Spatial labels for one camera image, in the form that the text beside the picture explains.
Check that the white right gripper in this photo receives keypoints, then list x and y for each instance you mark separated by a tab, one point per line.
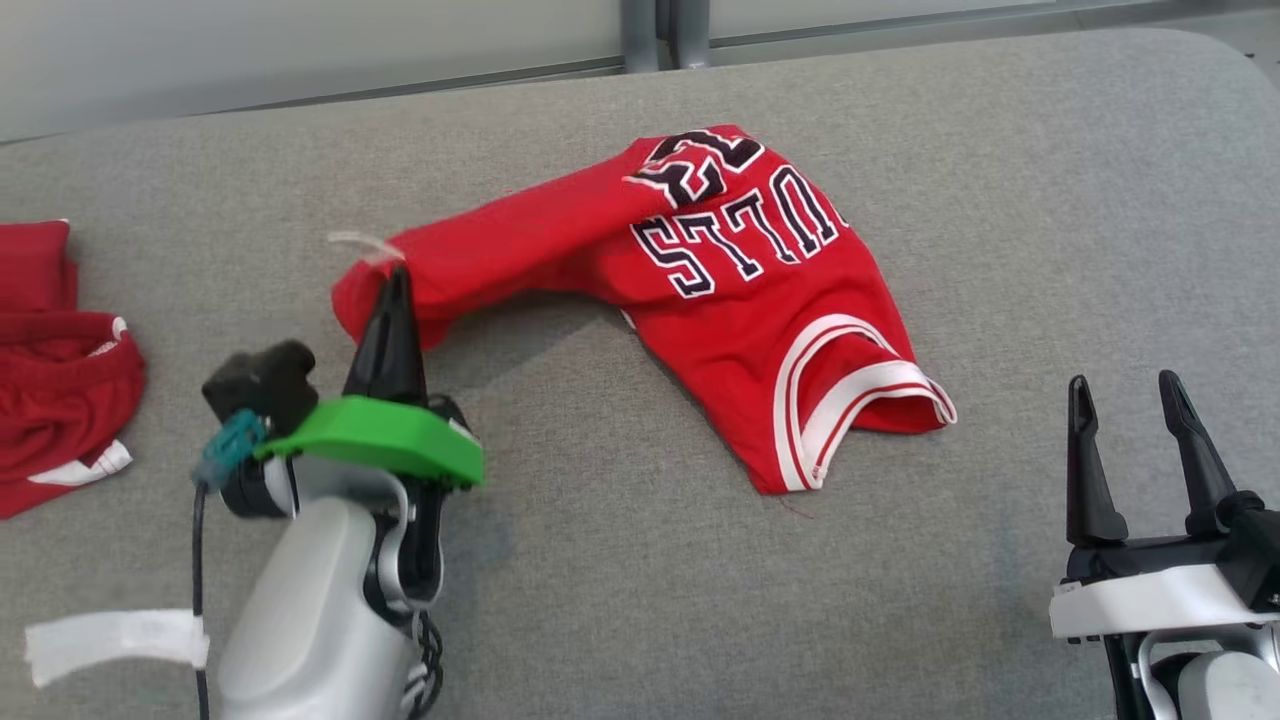
1150	605

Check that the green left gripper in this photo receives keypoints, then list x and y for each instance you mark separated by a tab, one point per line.
390	435

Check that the red shorts with elastic waistband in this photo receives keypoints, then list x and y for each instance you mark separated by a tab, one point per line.
60	400

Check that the red jersey with white sleeves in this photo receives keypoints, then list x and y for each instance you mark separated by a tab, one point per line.
750	330

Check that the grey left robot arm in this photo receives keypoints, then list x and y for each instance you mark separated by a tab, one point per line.
300	600

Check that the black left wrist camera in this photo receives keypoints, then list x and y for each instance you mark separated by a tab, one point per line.
265	385

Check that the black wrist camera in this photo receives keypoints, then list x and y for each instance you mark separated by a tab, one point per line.
265	385
1255	550

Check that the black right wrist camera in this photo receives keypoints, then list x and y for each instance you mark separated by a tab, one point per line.
1255	550

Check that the teal left camera connector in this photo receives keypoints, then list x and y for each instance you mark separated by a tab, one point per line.
232	445

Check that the left grey metal frame post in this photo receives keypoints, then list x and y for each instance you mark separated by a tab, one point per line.
640	35

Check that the grey partition post rounded foot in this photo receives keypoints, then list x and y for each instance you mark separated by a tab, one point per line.
690	35

